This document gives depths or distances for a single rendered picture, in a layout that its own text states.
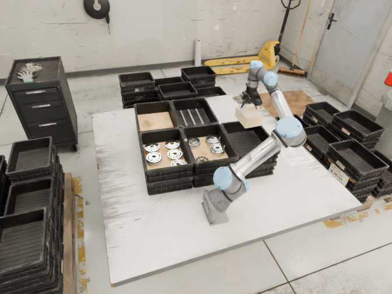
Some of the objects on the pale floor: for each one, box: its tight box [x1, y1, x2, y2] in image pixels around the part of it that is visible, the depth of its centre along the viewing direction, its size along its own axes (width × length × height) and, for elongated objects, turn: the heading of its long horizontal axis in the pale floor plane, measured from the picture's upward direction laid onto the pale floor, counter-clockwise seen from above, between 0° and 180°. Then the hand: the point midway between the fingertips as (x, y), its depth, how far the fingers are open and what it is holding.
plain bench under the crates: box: [91, 93, 363, 288], centre depth 235 cm, size 160×160×70 cm
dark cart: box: [4, 56, 78, 151], centre depth 298 cm, size 60×45×90 cm
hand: (248, 114), depth 184 cm, fingers closed on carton, 14 cm apart
